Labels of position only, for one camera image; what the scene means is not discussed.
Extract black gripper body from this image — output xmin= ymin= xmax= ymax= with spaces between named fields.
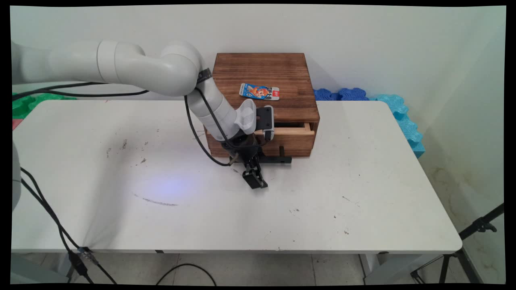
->
xmin=227 ymin=134 xmax=261 ymax=162

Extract wooden drawer with black handle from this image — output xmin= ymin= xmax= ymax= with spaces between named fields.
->
xmin=206 ymin=122 xmax=316 ymax=164

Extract blue cartoon snack packet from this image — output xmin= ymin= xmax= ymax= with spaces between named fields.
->
xmin=239 ymin=83 xmax=280 ymax=101

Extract brown wooden drawer cabinet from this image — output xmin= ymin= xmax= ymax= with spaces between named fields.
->
xmin=205 ymin=53 xmax=320 ymax=158

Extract cyan foam mat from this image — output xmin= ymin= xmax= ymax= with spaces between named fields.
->
xmin=368 ymin=94 xmax=426 ymax=159

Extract white table leg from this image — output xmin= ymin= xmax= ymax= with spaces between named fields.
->
xmin=360 ymin=253 xmax=428 ymax=285

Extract green foam mat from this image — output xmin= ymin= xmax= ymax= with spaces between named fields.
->
xmin=12 ymin=92 xmax=77 ymax=120

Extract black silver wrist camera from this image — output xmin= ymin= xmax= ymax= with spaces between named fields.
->
xmin=256 ymin=105 xmax=276 ymax=141

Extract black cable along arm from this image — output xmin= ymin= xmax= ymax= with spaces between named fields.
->
xmin=184 ymin=86 xmax=236 ymax=167

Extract black cable on floor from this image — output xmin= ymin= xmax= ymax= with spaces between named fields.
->
xmin=156 ymin=263 xmax=217 ymax=286

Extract black cables behind arm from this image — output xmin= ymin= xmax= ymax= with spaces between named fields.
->
xmin=12 ymin=82 xmax=150 ymax=100

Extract black cables over table edge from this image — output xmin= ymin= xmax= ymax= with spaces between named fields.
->
xmin=19 ymin=167 xmax=118 ymax=285

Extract black camera tripod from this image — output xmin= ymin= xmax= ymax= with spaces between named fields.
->
xmin=410 ymin=203 xmax=505 ymax=285

